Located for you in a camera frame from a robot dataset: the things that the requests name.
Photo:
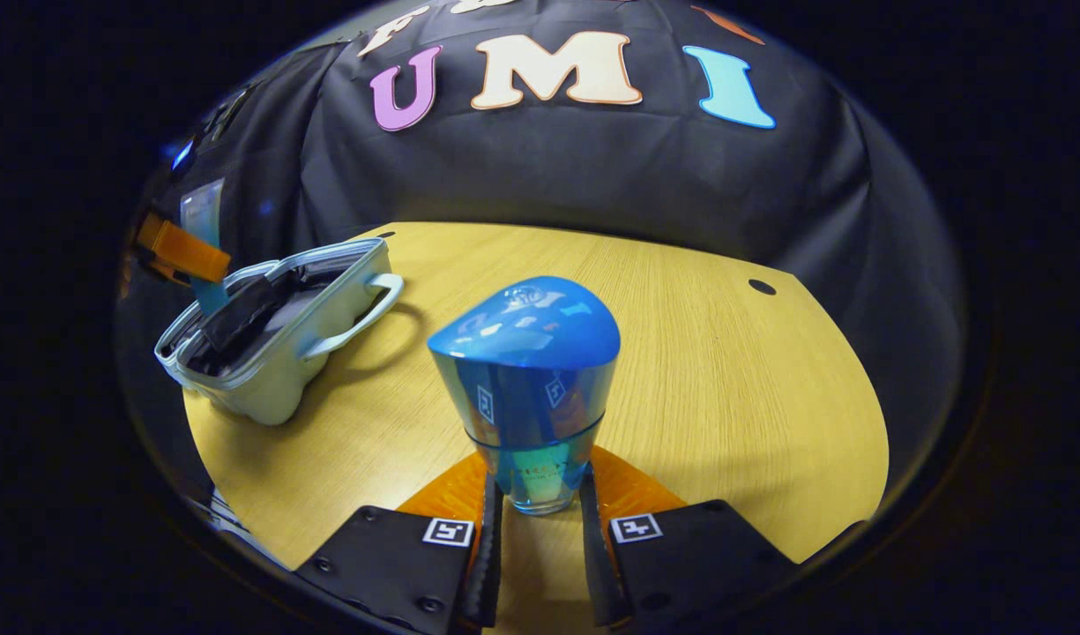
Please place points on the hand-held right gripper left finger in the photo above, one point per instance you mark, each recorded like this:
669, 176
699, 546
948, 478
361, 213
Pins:
398, 564

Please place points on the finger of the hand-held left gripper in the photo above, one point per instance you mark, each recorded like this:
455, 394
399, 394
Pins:
187, 251

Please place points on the light blue suitcase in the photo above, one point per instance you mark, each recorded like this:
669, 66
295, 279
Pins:
284, 362

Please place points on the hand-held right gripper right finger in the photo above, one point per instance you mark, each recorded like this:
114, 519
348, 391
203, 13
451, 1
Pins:
698, 556

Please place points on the blue cap glass bottle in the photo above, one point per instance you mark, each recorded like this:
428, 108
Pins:
526, 370

